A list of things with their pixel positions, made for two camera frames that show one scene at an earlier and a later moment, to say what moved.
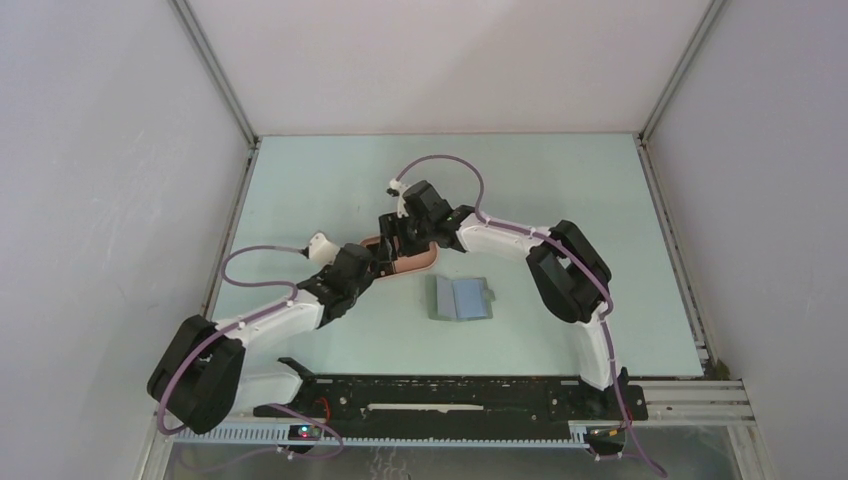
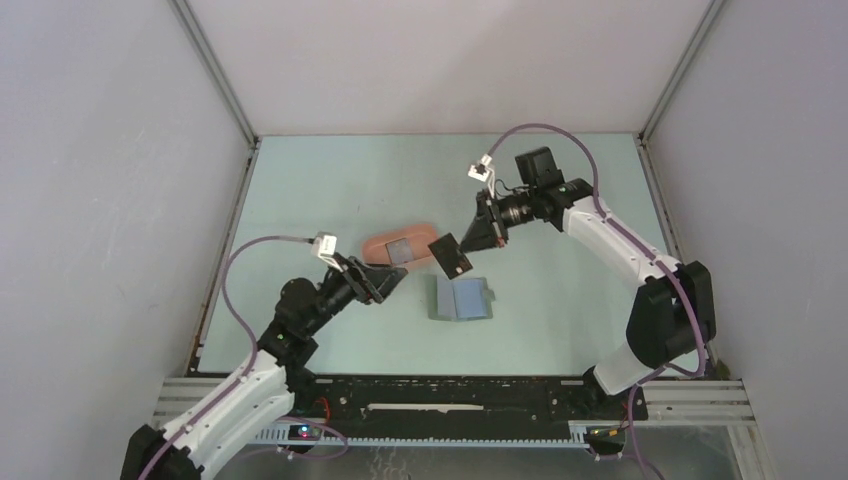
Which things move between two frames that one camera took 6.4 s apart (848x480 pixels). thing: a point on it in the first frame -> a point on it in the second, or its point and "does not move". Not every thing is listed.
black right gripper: (392, 225) -> (485, 233)
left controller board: (306, 432) does not move
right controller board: (605, 433) does not move
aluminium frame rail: (662, 403) does not move
